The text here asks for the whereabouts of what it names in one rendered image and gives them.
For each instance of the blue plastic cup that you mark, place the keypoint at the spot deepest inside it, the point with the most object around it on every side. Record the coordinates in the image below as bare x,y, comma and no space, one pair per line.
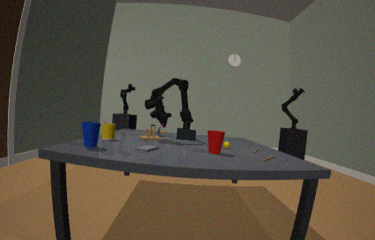
90,134

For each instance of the red plastic cup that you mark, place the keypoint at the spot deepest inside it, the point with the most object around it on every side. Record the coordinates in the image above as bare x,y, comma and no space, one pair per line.
215,139

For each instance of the yellow mug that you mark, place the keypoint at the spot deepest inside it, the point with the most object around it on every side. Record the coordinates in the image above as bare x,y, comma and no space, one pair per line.
108,131

